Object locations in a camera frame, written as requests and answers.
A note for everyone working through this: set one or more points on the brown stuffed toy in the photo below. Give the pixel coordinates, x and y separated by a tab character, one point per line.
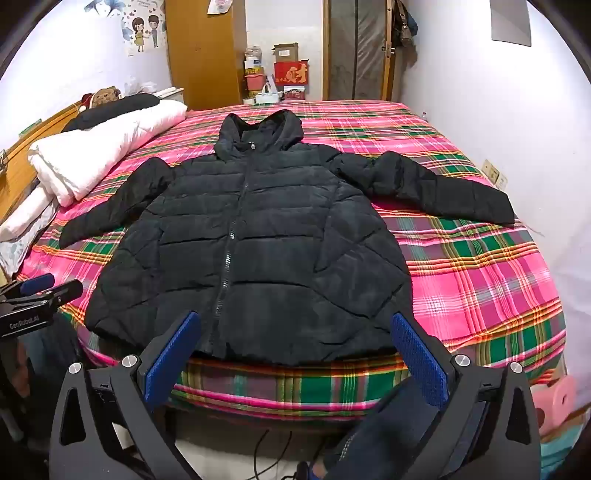
104	96

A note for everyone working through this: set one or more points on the red gift box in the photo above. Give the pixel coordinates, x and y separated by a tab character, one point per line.
291	73

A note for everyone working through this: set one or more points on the pale pink folded blanket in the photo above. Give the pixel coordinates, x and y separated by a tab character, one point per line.
23	217

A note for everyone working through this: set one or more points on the white plastic basket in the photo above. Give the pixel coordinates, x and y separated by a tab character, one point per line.
268	96

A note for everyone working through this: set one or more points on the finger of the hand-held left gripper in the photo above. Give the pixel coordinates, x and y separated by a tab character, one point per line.
64	291
37	284

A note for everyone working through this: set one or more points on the black pillow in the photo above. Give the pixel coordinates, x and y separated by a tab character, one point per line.
115	108

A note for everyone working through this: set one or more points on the hanging bags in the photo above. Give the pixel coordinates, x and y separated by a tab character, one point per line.
406	25

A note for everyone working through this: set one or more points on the black hooded puffer jacket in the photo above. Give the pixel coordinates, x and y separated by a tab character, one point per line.
277	230

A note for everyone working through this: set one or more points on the red printed flat box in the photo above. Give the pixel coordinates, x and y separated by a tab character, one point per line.
294	92

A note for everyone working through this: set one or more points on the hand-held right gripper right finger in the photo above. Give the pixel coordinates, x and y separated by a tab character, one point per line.
418	364

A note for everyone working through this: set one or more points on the open cardboard box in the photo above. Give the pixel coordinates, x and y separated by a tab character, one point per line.
285	52

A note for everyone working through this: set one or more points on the wooden headboard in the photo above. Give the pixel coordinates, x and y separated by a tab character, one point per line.
18	170

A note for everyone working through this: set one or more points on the person's left leg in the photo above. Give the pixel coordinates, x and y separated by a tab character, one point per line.
46	369

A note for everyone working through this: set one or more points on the person's right leg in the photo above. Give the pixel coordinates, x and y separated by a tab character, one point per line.
383	438

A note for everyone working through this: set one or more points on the white folded quilt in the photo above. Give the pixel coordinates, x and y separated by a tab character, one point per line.
92	147

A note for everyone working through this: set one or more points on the wall socket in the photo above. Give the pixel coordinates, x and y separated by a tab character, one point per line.
494	174

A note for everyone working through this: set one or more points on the wooden door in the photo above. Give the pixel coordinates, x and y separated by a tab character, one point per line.
392	60

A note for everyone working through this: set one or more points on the pink green plaid bed sheet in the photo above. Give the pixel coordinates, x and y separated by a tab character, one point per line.
461	277

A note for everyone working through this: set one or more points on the wooden wardrobe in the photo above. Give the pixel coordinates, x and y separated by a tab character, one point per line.
203	55

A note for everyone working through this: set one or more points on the pink plastic stool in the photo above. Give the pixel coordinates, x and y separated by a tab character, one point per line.
561	401

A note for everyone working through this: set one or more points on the cartoon wall poster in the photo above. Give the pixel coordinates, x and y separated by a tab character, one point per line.
145	30

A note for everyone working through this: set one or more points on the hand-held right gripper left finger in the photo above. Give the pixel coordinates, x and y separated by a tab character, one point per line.
168	360

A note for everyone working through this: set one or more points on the pink plastic container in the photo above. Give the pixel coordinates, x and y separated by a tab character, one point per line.
255	83

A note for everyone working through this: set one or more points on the person's leg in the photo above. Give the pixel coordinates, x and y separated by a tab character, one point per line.
383	438
46	369

